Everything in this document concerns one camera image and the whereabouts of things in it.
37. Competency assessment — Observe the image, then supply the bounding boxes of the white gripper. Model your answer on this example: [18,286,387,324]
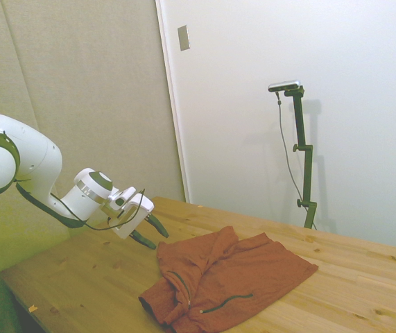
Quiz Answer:
[112,192,170,250]

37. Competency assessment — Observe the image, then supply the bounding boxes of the dark red zippered jacket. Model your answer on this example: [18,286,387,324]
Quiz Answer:
[137,225,320,333]

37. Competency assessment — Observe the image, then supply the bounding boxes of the wrist camera on silver mount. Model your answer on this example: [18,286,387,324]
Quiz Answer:
[106,186,137,213]

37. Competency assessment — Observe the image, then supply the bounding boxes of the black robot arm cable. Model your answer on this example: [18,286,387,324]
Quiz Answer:
[13,177,146,232]

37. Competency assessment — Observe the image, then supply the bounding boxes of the white door frame trim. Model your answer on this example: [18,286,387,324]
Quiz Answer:
[155,0,192,204]

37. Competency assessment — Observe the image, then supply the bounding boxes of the grey wall plate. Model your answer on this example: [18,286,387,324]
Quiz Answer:
[177,24,191,52]

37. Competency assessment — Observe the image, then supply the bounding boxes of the grey exterior camera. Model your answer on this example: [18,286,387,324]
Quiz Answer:
[268,79,302,93]

